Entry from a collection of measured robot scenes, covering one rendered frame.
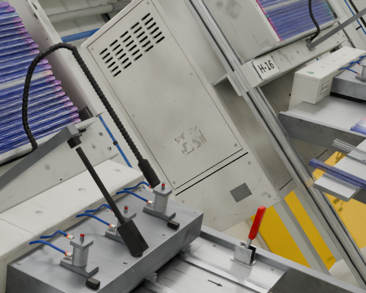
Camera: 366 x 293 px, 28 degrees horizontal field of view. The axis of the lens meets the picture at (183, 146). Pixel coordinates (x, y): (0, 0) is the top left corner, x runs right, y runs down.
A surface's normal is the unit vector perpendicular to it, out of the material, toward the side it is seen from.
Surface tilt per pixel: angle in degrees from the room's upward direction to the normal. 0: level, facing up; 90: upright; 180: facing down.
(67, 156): 90
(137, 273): 136
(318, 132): 90
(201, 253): 46
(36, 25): 90
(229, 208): 90
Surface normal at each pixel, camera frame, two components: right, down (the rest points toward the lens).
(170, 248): 0.86, 0.30
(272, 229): -0.49, 0.27
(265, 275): 0.15, -0.91
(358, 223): 0.70, -0.44
